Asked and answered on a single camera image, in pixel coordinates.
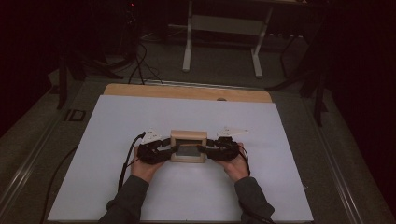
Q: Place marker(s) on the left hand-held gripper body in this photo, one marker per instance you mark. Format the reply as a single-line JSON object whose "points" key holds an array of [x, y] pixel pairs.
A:
{"points": [[151, 154]]}

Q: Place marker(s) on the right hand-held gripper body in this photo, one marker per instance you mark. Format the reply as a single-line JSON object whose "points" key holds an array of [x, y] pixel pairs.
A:
{"points": [[227, 151]]}

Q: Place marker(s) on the wooden picture frame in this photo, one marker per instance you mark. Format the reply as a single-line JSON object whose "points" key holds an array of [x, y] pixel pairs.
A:
{"points": [[188, 134]]}

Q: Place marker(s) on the person's left hand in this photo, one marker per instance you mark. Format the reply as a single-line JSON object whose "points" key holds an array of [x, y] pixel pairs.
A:
{"points": [[144, 171]]}

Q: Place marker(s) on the person's right hand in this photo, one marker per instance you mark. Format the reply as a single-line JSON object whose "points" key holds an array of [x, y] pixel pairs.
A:
{"points": [[236, 169]]}

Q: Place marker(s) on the wooden table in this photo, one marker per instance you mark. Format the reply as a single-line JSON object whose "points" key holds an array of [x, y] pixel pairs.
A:
{"points": [[186, 92]]}

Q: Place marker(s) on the floor outlet box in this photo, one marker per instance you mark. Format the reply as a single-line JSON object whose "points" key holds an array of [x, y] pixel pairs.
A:
{"points": [[75, 115]]}

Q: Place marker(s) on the black stand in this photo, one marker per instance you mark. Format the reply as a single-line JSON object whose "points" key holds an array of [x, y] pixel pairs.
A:
{"points": [[63, 81], [317, 93]]}

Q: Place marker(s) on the metal floor rail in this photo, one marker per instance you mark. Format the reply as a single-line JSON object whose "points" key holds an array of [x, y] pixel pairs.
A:
{"points": [[336, 161], [25, 168], [199, 84]]}

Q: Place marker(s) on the white desk frame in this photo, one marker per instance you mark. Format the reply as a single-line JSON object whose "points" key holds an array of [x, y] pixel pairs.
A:
{"points": [[225, 25]]}

